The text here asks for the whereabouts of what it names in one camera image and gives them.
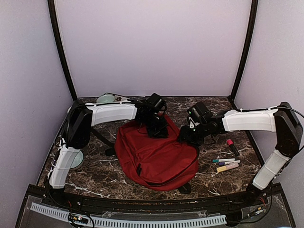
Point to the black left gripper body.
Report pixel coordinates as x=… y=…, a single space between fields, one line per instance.
x=157 y=127

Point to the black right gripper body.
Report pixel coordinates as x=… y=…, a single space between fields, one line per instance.
x=195 y=137

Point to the teal cap marker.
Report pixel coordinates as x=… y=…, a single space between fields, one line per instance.
x=223 y=160

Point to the pink black highlighter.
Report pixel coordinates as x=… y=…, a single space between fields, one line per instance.
x=232 y=147

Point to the red student backpack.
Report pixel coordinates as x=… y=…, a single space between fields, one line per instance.
x=160 y=164

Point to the purple cap marker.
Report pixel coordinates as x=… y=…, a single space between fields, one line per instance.
x=228 y=162

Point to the yellow pink pastel highlighter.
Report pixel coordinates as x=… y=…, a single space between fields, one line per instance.
x=227 y=167

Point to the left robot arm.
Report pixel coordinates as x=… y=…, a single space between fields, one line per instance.
x=82 y=117

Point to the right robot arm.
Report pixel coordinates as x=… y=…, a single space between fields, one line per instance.
x=282 y=121

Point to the square floral ceramic plate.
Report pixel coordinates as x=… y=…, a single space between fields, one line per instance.
x=119 y=98

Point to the teal bowl on plate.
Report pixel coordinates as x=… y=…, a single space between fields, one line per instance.
x=106 y=98

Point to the teal ceramic bowl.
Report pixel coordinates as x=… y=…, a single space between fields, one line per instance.
x=78 y=161

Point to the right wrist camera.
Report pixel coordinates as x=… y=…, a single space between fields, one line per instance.
x=192 y=123

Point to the black front rail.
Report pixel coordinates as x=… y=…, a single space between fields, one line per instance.
x=83 y=200

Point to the white slotted cable duct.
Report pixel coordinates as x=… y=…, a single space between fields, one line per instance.
x=129 y=220

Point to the right black frame post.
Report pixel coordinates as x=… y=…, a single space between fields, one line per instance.
x=246 y=48

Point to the black frame post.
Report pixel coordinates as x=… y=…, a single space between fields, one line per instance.
x=246 y=48
x=60 y=49

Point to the left black frame post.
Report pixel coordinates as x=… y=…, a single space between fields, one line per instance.
x=60 y=49

